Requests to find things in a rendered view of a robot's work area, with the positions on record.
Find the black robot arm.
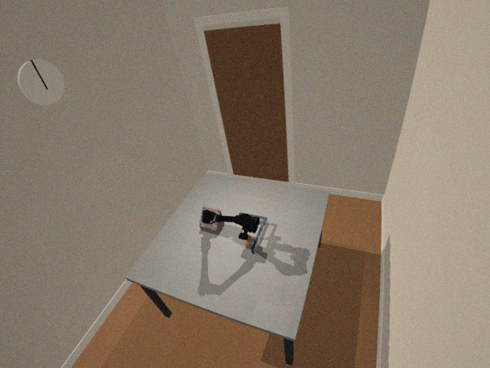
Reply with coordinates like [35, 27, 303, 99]
[202, 210, 259, 234]

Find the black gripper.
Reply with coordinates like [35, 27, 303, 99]
[239, 226, 249, 240]

